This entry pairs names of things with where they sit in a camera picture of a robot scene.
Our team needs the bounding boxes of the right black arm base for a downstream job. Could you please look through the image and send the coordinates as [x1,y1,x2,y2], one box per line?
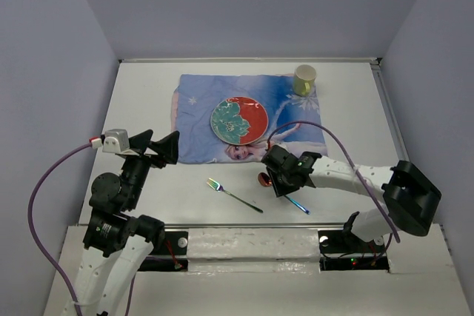
[318,230,391,272]

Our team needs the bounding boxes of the pale yellow mug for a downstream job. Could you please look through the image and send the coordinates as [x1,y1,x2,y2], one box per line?
[293,64,317,96]

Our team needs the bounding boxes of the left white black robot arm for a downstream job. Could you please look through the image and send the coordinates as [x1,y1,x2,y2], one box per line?
[61,129,179,315]

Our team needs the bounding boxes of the iridescent spoon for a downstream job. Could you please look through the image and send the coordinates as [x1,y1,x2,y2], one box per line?
[258,172,310,215]

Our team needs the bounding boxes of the blue princess print placemat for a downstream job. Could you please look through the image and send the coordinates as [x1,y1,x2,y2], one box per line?
[171,74,327,164]

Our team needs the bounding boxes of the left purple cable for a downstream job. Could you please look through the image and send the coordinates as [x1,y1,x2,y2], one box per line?
[27,138,186,316]

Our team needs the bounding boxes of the teal and red plate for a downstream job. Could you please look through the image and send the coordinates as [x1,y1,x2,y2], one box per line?
[210,96,269,146]

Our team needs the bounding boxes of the iridescent fork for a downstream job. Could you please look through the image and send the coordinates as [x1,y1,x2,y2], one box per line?
[207,178,264,214]

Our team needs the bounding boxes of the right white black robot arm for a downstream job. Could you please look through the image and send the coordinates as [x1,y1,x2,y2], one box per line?
[261,146,441,251]

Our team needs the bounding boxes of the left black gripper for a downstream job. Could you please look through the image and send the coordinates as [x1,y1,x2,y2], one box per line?
[121,127,180,207]

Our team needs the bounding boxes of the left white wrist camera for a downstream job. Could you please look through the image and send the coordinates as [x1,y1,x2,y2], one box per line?
[89,129,139,155]

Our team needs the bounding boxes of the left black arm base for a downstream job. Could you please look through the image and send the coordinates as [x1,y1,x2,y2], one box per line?
[138,229,189,272]

